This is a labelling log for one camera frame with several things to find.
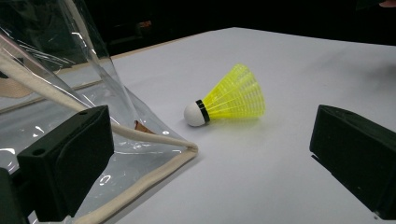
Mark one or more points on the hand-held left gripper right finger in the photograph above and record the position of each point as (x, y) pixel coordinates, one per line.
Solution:
(355, 149)

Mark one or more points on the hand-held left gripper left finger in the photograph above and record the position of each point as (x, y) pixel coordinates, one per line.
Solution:
(65, 161)

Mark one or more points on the clear plastic bag beige trim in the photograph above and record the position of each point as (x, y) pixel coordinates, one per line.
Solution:
(149, 183)

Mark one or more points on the yellow shuttlecock white tip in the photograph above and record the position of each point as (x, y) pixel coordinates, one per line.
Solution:
(236, 96)

